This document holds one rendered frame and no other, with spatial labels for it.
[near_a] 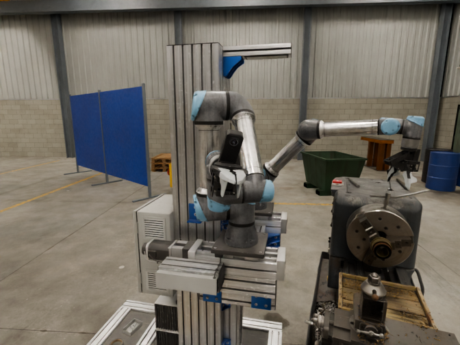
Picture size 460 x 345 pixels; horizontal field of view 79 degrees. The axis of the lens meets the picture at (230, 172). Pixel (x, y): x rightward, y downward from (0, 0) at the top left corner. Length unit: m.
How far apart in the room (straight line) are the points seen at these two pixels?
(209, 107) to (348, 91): 11.22
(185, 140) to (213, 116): 0.34
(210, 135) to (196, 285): 0.61
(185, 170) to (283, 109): 10.27
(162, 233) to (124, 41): 11.69
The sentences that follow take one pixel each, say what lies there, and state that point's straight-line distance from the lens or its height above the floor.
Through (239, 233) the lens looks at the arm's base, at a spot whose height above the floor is 1.22.
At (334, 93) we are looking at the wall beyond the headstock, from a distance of 11.98.
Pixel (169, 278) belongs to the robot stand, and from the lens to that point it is 1.25.
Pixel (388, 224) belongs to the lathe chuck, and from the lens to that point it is 1.65.
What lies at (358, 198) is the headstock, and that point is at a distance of 1.79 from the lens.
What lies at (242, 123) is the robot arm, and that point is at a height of 1.68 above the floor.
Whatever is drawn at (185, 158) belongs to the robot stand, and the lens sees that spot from 1.40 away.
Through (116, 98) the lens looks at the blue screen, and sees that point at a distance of 6.98.
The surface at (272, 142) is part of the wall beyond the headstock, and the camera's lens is 11.54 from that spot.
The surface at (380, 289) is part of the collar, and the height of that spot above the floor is 1.14.
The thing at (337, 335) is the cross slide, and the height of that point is 0.96.
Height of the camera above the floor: 1.71
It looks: 11 degrees down
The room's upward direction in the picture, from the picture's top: straight up
